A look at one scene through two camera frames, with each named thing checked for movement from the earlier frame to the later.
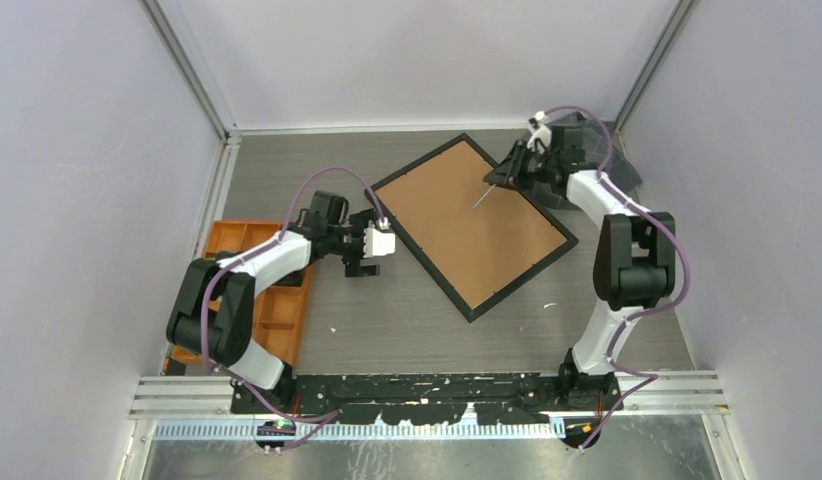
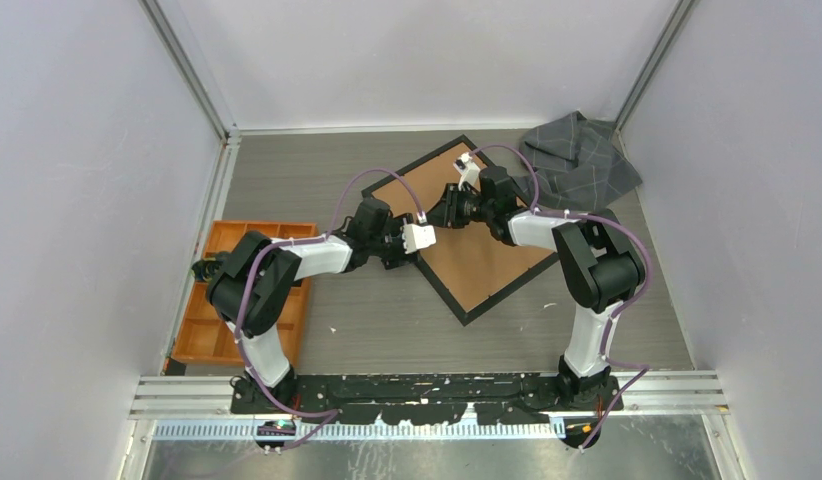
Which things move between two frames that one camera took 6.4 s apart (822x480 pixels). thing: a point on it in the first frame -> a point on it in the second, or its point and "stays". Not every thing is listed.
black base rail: [434, 399] stays
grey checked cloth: [603, 158] stays
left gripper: [353, 264] -> [400, 259]
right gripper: [505, 173] -> [444, 214]
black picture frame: [480, 240] stays
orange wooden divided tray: [279, 313] stays
